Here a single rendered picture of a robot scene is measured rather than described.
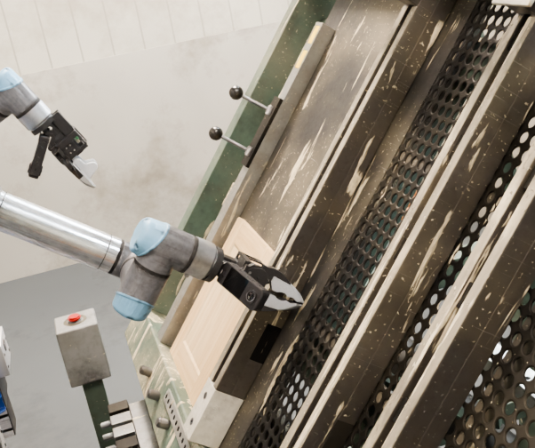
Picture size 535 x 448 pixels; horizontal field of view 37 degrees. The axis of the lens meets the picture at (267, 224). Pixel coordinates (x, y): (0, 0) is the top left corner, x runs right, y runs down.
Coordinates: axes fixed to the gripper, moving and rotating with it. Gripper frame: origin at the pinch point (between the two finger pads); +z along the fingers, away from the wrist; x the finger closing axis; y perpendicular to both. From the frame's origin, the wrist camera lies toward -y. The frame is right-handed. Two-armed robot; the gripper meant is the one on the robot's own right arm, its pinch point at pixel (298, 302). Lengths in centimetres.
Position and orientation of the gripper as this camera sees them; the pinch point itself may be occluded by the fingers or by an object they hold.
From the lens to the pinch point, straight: 162.3
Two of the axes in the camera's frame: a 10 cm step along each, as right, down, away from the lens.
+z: 8.5, 3.8, 3.7
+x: -4.6, 8.8, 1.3
